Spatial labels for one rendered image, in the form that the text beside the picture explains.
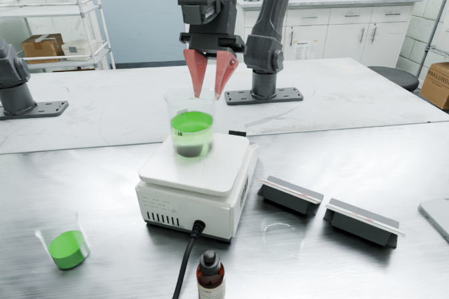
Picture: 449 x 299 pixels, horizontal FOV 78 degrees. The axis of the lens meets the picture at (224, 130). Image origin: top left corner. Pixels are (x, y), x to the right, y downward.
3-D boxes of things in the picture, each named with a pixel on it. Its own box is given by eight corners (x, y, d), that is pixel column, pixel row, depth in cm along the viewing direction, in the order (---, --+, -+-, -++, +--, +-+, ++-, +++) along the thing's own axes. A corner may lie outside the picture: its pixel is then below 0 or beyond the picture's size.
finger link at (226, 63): (223, 99, 43) (232, 38, 42) (180, 94, 44) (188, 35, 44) (234, 103, 49) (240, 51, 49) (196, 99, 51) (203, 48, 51)
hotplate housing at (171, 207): (194, 145, 55) (191, 109, 50) (260, 155, 51) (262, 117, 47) (131, 238, 36) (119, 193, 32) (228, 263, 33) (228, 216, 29)
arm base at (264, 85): (309, 71, 67) (298, 62, 73) (226, 75, 65) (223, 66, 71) (304, 101, 71) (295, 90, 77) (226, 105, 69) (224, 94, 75)
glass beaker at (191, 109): (163, 161, 37) (154, 102, 32) (182, 135, 42) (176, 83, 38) (214, 169, 35) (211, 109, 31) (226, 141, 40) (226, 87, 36)
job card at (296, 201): (268, 176, 46) (270, 156, 44) (323, 196, 42) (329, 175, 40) (252, 199, 42) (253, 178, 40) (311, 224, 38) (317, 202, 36)
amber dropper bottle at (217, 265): (195, 284, 31) (190, 244, 27) (220, 275, 32) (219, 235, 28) (202, 312, 29) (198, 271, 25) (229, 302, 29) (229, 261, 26)
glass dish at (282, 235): (278, 216, 39) (279, 205, 38) (312, 241, 36) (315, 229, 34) (251, 238, 36) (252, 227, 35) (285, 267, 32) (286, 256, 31)
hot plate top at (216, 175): (176, 131, 44) (175, 126, 44) (250, 141, 41) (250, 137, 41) (135, 180, 34) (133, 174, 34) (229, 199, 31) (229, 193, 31)
